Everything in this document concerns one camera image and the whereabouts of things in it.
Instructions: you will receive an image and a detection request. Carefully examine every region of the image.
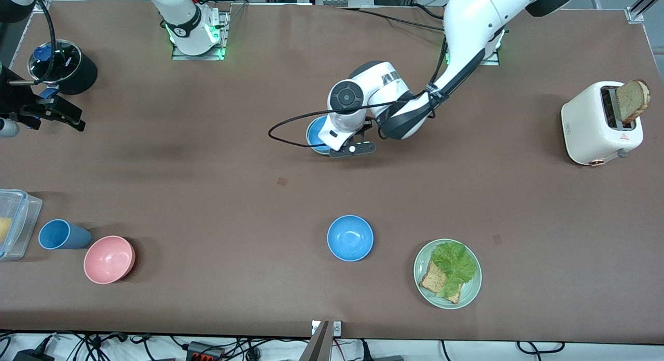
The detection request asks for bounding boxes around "blue bowl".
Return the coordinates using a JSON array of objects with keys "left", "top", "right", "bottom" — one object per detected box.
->
[
  {"left": 327, "top": 215, "right": 375, "bottom": 262},
  {"left": 306, "top": 117, "right": 334, "bottom": 156}
]

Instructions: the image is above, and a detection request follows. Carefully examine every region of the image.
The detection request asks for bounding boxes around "pink bowl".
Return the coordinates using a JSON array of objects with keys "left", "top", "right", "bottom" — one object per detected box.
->
[{"left": 84, "top": 235, "right": 136, "bottom": 285}]

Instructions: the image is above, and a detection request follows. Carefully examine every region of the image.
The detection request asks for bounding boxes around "glass lid blue knob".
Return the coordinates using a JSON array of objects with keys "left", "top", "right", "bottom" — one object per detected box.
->
[{"left": 27, "top": 39, "right": 83, "bottom": 85}]

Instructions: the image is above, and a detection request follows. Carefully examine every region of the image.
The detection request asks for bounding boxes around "clear plastic container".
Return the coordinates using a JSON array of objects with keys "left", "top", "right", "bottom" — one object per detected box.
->
[{"left": 0, "top": 188, "right": 44, "bottom": 262}]

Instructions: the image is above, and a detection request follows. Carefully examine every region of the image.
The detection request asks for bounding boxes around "blue plastic cup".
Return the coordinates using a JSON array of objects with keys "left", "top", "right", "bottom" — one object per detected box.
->
[{"left": 38, "top": 219, "right": 93, "bottom": 251}]

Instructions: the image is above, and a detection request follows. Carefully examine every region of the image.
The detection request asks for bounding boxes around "green lettuce leaf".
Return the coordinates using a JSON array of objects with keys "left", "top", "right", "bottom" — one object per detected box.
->
[{"left": 432, "top": 241, "right": 478, "bottom": 300}]

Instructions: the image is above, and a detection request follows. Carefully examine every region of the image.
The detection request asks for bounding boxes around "brown bread slice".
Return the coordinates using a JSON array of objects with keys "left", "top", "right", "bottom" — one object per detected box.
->
[
  {"left": 616, "top": 79, "right": 651, "bottom": 124},
  {"left": 419, "top": 259, "right": 463, "bottom": 305}
]

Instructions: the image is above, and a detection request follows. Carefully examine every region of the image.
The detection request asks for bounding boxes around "pale green plate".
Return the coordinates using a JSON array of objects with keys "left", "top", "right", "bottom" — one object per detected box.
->
[{"left": 413, "top": 239, "right": 483, "bottom": 310}]

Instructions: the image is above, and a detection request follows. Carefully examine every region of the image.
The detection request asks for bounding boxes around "black power adapter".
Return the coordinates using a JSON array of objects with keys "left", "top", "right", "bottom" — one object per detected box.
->
[{"left": 12, "top": 349, "right": 54, "bottom": 361}]

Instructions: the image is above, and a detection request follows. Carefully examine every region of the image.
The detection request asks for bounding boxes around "white toaster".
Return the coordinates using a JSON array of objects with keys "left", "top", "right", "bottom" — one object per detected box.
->
[{"left": 561, "top": 81, "right": 644, "bottom": 168}]

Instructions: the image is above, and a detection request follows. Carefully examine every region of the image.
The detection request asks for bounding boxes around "black red power strip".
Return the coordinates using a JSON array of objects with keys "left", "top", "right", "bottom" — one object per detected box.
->
[{"left": 186, "top": 341, "right": 225, "bottom": 361}]

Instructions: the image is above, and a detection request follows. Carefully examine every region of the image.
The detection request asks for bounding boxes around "black pot blue handle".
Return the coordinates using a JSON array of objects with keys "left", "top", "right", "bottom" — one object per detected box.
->
[{"left": 27, "top": 39, "right": 99, "bottom": 100}]

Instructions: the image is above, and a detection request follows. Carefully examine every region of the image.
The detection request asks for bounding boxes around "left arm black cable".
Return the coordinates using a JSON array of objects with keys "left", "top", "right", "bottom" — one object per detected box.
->
[{"left": 268, "top": 37, "right": 453, "bottom": 149}]

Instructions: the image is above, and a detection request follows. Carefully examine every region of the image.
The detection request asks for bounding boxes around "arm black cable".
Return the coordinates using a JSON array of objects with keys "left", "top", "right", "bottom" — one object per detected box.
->
[
  {"left": 29, "top": 0, "right": 57, "bottom": 86},
  {"left": 268, "top": 37, "right": 453, "bottom": 149}
]

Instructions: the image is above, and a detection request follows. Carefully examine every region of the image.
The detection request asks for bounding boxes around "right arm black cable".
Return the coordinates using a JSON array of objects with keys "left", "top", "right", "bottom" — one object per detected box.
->
[{"left": 29, "top": 0, "right": 57, "bottom": 86}]

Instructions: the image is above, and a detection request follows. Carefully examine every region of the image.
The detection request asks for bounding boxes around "black table cable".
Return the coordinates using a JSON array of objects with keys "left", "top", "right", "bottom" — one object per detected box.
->
[{"left": 336, "top": 4, "right": 450, "bottom": 34}]

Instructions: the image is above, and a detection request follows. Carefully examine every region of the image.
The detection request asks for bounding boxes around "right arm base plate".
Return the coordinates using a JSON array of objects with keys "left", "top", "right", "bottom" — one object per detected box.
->
[{"left": 170, "top": 3, "right": 231, "bottom": 61}]

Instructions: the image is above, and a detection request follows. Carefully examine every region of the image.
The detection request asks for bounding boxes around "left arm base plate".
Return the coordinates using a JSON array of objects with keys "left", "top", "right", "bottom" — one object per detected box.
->
[{"left": 480, "top": 28, "right": 507, "bottom": 66}]

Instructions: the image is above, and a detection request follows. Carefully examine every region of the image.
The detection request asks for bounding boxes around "grey camera pole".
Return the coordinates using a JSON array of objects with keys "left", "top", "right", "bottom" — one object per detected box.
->
[{"left": 299, "top": 320, "right": 334, "bottom": 361}]

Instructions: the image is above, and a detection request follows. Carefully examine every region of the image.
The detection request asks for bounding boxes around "black floor cable loop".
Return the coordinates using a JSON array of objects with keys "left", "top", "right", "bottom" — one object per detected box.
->
[{"left": 516, "top": 341, "right": 566, "bottom": 356}]

